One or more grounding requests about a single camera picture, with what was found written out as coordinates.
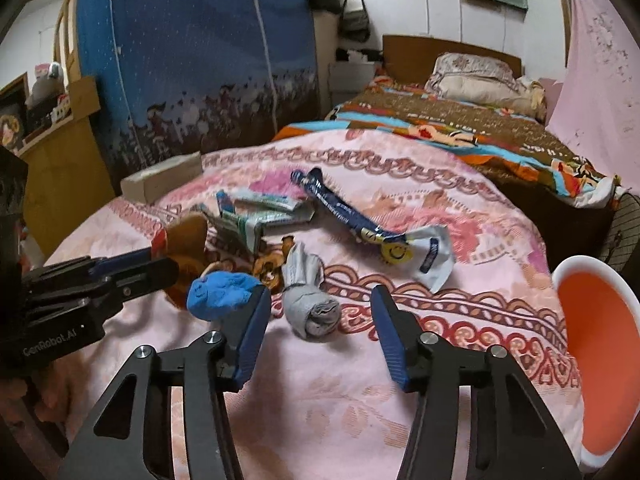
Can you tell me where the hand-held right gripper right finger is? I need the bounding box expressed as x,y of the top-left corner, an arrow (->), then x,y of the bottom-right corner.
370,284 -> 583,480

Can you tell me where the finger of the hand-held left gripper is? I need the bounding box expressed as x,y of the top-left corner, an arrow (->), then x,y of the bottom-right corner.
101,256 -> 181,307
87,246 -> 157,282

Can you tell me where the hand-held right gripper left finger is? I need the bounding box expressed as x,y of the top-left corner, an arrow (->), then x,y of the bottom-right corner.
57,284 -> 273,480

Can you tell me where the brown wrapper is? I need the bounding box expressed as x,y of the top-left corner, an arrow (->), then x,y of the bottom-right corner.
150,212 -> 212,311

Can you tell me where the blue cloth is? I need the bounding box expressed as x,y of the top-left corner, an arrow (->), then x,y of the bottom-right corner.
186,271 -> 262,321

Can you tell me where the white sachet green print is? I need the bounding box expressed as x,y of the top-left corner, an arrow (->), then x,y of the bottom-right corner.
197,204 -> 316,253

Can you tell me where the orange basin white rim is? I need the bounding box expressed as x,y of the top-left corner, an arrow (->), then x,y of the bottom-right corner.
550,255 -> 640,471

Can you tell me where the person's left hand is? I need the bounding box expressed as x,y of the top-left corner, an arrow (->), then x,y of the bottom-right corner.
0,367 -> 70,428

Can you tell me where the pink floral blanket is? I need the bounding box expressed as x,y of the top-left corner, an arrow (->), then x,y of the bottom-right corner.
45,127 -> 586,480

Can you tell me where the grey rolled sock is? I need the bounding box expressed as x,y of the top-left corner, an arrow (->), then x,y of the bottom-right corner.
280,241 -> 343,343

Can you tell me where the white crumpled packet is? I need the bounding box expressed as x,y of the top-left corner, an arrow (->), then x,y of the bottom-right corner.
402,224 -> 455,293

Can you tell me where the beige cardboard box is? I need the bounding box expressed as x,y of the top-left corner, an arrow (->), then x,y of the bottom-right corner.
120,154 -> 202,205

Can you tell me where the wooden cabinet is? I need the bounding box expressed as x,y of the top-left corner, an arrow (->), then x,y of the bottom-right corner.
20,75 -> 118,256

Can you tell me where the white sachet blue label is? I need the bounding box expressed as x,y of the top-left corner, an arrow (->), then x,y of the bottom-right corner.
215,187 -> 303,214

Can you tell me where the long dark blue packet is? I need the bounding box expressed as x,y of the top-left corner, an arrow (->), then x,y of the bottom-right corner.
290,167 -> 416,266

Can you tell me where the framed picture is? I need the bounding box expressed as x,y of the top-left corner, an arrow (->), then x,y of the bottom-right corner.
0,72 -> 31,157

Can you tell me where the grey stuffed toy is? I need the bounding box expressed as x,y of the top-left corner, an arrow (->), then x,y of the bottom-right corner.
25,61 -> 68,111

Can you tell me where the blue printed wardrobe cover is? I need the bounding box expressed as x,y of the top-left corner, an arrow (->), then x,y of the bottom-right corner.
75,0 -> 323,196

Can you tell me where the brown printed blanket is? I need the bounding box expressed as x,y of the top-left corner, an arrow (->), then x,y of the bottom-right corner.
272,76 -> 626,208

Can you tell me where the checked brown bag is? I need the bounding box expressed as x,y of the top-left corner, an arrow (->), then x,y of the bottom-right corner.
601,192 -> 640,268

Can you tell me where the beige pillow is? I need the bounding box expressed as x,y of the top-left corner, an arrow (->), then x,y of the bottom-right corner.
425,74 -> 533,111

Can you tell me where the white nightstand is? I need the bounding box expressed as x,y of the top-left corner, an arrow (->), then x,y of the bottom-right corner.
327,60 -> 383,108

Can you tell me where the beige folded cloth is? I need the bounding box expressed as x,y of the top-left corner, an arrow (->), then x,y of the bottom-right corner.
515,76 -> 549,122

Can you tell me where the wooden headboard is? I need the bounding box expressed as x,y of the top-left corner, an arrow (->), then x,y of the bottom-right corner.
382,34 -> 523,86

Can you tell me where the floral pillow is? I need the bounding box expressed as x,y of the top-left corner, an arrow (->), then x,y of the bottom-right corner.
431,52 -> 517,82

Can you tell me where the dark clothes pile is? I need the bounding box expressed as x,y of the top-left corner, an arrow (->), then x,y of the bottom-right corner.
335,47 -> 383,64

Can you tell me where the grey handbag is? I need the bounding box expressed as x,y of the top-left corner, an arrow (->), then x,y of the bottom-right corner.
339,0 -> 372,43

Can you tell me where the pink hanging cloth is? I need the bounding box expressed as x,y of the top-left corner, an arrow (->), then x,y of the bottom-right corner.
547,0 -> 640,196

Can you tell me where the curved wooden rail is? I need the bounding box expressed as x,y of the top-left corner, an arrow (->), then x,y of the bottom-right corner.
52,0 -> 82,83

